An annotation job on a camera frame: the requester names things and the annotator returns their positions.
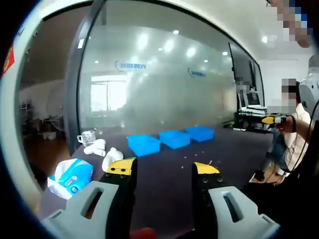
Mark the clear glass cup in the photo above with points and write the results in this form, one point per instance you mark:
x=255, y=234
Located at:
x=87, y=139

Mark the cluttered office desk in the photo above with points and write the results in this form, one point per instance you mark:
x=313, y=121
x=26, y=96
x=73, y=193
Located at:
x=249, y=114

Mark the blue white tissue pack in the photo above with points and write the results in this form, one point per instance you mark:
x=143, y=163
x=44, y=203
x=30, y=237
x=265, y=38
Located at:
x=72, y=179

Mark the desktop computer monitor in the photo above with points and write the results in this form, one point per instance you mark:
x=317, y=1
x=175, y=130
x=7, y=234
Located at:
x=251, y=99

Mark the small white frame label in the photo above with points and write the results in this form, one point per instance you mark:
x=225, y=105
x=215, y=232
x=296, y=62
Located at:
x=80, y=43

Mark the person's left hand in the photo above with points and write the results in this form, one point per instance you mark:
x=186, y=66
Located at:
x=144, y=234

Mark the blue glass logo sticker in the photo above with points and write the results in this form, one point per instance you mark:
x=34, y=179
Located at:
x=197, y=73
x=132, y=66

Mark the white plastic bottles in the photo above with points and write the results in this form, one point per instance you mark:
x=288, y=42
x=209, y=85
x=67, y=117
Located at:
x=112, y=156

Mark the red diamond door sticker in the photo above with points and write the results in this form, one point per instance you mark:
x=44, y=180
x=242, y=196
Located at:
x=8, y=62

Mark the dark metal door frame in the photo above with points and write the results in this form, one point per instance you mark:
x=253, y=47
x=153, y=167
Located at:
x=74, y=87

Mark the white grey chest device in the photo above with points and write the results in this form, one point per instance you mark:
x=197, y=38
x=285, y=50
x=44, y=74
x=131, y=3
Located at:
x=309, y=87

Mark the black wall screen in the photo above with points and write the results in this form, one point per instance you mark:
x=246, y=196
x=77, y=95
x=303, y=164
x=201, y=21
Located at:
x=241, y=67

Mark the person's right hand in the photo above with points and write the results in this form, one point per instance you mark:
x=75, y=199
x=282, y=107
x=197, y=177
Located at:
x=287, y=125

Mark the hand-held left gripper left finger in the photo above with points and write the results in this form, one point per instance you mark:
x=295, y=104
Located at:
x=74, y=214

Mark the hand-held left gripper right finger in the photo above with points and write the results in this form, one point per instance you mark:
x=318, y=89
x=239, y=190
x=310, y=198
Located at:
x=249, y=211

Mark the blue plastic bin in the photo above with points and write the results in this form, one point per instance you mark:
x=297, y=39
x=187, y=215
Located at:
x=143, y=149
x=200, y=135
x=174, y=143

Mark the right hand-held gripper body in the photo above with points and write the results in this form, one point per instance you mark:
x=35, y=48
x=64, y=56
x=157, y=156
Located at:
x=279, y=119

